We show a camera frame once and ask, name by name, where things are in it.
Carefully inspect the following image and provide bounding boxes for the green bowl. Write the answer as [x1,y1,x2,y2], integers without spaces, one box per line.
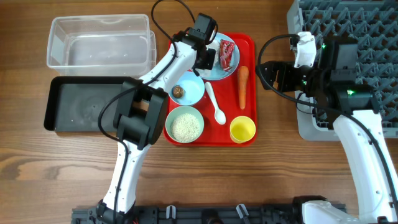
[165,106,205,144]

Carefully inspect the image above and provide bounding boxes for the brown mushroom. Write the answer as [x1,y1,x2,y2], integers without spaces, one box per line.
[172,85,185,98]

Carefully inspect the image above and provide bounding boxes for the black plastic tray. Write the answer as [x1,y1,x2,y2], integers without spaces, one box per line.
[44,76,132,132]

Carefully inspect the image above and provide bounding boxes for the grey dishwasher rack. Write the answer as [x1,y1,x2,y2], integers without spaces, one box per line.
[287,0,397,138]

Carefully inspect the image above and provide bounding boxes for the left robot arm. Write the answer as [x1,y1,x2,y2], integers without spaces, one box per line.
[96,29,216,223]

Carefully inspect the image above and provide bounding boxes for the clear plastic bin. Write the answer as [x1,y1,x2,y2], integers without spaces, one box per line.
[47,14,157,78]

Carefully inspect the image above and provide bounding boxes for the white plastic spoon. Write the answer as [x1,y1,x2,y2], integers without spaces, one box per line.
[205,82,226,125]

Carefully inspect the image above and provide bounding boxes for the red snack wrapper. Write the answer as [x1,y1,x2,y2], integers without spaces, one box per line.
[219,39,235,72]

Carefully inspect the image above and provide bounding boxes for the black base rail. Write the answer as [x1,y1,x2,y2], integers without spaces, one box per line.
[70,203,348,224]

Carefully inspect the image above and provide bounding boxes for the light blue bowl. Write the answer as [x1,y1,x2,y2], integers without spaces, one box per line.
[169,72,205,106]

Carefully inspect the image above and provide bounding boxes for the white rice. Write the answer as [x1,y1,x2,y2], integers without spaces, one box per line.
[171,113,201,143]

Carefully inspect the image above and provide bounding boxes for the white tissue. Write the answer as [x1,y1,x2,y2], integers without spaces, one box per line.
[198,39,220,78]

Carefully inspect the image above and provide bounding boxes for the light blue plate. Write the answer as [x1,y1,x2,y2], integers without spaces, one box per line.
[202,33,240,80]

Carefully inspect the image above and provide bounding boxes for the yellow cup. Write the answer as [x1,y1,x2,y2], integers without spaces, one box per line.
[229,116,256,144]

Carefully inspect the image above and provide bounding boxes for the red serving tray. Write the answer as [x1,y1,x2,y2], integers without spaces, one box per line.
[164,33,257,147]

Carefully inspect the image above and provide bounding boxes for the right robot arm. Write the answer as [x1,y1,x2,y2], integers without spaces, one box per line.
[256,32,397,223]

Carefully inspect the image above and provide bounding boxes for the orange carrot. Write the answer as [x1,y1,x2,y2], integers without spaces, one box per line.
[238,66,249,110]

